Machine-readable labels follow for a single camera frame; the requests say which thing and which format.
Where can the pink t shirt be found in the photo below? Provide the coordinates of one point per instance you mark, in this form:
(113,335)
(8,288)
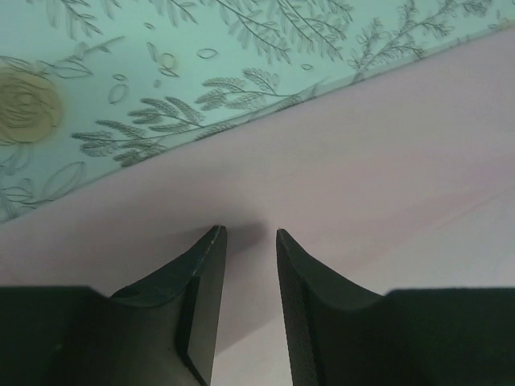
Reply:
(403,180)

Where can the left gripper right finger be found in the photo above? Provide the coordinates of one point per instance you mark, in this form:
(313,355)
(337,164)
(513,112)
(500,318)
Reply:
(339,333)

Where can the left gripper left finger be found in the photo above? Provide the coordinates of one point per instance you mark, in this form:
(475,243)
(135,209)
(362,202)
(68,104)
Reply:
(160,330)

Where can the floral table mat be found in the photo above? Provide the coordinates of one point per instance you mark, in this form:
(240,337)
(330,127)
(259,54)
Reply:
(92,87)

